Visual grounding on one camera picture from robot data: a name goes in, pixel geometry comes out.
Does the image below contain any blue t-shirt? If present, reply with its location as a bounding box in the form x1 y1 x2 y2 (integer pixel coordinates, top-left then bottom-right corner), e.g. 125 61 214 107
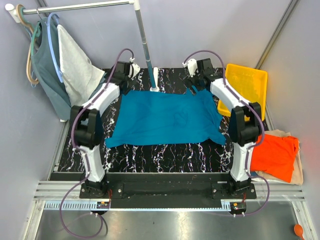
105 90 226 148

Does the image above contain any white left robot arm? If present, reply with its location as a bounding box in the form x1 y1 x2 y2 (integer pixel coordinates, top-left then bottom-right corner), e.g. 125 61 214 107
70 61 141 198

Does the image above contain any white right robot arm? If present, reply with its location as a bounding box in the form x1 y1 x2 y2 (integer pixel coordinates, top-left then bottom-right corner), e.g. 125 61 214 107
182 58 264 199

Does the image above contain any white hanging shirt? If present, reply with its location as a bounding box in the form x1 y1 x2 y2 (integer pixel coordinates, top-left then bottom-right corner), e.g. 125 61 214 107
57 24 105 106

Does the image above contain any yellow plastic bin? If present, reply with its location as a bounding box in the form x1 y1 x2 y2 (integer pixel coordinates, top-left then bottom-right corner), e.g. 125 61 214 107
225 63 268 121

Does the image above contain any grey-green hanging shirt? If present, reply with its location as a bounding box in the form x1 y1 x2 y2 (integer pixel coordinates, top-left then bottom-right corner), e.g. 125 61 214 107
30 16 113 126

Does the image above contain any light blue hanger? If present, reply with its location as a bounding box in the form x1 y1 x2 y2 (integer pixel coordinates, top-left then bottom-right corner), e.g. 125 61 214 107
46 12 63 83

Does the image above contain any green hanger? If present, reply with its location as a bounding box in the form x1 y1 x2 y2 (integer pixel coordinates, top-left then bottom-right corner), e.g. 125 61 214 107
30 21 42 51

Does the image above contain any orange folded t-shirt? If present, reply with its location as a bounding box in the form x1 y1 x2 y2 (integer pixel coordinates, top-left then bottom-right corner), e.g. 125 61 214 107
250 134 299 183

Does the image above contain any metal clothes rack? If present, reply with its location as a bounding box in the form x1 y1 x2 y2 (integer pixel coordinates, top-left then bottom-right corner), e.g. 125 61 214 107
5 0 159 92

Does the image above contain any wooden hanger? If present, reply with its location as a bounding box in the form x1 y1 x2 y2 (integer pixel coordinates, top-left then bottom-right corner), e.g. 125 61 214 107
15 4 39 86

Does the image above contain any beige folded t-shirt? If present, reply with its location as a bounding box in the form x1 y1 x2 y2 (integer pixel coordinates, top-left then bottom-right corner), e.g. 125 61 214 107
252 129 304 186

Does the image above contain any orange rubber bulb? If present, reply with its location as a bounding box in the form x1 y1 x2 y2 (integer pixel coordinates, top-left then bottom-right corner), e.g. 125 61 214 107
293 224 304 240

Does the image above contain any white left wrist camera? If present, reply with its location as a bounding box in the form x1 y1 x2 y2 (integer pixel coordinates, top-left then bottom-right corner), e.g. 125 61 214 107
129 57 141 79

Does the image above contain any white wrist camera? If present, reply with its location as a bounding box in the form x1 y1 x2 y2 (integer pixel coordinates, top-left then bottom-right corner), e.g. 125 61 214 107
182 58 198 77
129 57 141 79

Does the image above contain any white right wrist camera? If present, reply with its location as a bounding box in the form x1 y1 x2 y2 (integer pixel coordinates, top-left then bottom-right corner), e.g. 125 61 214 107
182 58 198 77

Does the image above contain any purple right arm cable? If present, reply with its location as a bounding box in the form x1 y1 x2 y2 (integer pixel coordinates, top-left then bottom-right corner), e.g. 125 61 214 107
183 49 271 218

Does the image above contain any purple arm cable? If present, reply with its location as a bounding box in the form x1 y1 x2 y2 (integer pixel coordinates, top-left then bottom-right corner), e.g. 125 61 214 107
58 48 136 240
183 49 271 218

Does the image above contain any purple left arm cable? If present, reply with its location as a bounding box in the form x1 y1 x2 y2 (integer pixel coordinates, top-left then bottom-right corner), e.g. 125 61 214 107
58 48 136 240

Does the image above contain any aluminium corner rail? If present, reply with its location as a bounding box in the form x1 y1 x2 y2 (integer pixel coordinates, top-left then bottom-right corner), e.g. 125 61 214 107
254 0 300 70

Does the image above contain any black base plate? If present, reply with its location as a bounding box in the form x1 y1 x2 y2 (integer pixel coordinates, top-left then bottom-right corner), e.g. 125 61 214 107
79 173 257 211

